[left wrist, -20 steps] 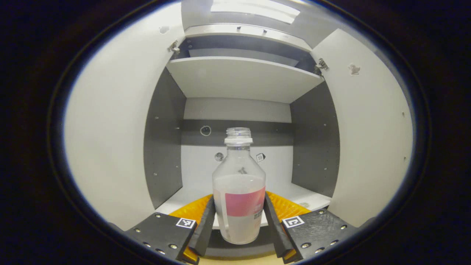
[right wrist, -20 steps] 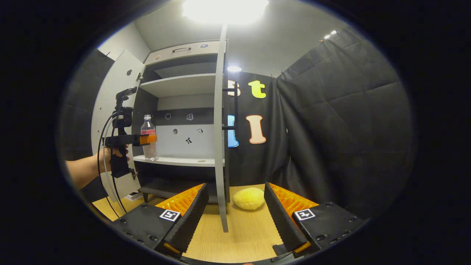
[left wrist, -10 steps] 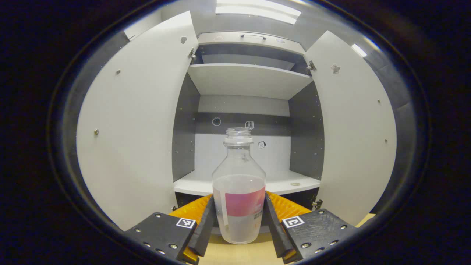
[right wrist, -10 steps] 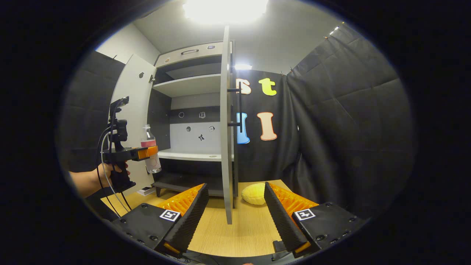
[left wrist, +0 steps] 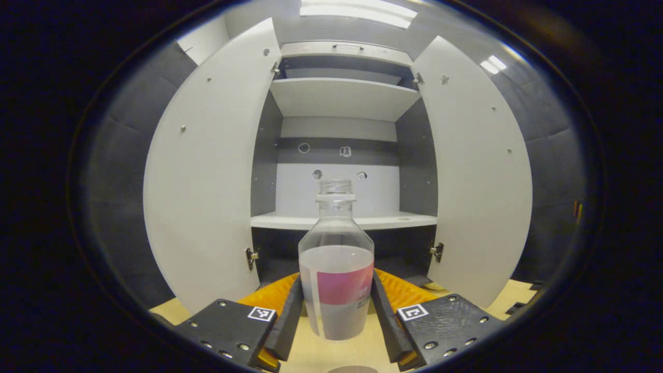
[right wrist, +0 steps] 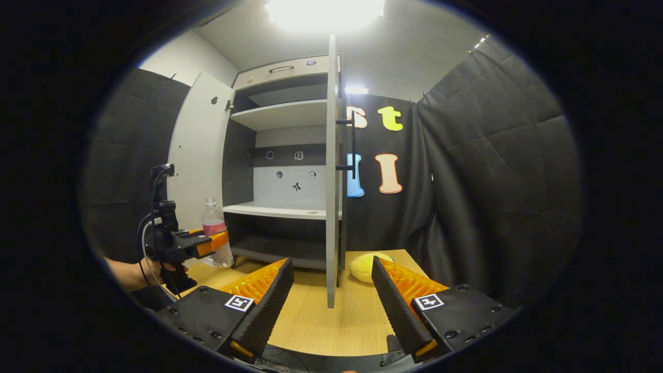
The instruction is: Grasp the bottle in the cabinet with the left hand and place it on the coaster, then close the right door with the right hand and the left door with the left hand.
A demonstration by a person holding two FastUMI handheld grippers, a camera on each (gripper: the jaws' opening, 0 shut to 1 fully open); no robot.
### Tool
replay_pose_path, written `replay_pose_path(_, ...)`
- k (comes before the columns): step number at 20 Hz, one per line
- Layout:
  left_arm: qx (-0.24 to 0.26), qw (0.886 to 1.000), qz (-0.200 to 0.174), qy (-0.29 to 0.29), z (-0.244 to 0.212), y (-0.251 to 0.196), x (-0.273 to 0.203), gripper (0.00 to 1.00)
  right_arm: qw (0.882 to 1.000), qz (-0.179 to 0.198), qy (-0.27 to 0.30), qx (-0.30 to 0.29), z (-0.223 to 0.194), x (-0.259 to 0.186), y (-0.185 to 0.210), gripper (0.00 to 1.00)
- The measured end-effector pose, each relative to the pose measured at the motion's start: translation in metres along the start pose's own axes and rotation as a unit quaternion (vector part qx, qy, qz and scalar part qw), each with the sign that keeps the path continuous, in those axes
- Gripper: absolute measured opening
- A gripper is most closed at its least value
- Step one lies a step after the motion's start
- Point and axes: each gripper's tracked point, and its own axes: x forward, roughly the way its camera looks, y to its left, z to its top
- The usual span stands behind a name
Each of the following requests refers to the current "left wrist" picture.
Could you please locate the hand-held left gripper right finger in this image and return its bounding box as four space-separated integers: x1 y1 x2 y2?
369 268 504 372

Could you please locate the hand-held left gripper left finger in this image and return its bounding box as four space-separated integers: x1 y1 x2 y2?
172 272 305 372

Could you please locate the clear bottle with pink label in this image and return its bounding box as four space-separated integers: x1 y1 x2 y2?
298 179 376 341

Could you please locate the grey cabinet door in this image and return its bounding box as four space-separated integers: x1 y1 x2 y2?
143 18 283 315
411 35 534 309

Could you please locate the white cabinet shelf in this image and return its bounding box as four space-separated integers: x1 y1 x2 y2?
269 78 421 122
251 211 438 231

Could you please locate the small ceiling light panel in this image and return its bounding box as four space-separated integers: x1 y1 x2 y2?
480 54 508 75

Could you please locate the large ceiling light panel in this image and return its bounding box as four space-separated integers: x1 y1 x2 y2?
299 0 418 30

